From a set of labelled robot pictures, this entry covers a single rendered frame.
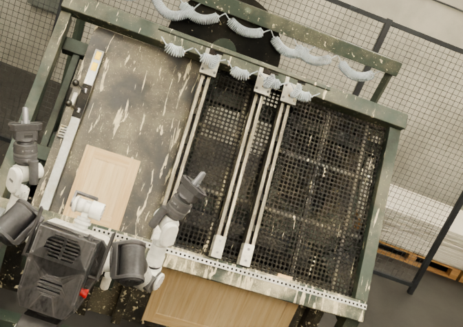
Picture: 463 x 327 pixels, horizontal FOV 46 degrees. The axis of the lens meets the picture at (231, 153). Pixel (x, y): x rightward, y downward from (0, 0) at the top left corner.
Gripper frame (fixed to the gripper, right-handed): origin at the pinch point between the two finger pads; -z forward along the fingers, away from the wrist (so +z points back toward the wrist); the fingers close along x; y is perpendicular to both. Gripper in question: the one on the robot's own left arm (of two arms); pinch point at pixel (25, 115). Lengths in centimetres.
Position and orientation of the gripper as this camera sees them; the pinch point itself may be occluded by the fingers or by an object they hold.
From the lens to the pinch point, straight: 223.3
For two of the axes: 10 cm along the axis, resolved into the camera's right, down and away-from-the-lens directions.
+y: 5.2, 2.6, -8.2
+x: 8.5, -0.6, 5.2
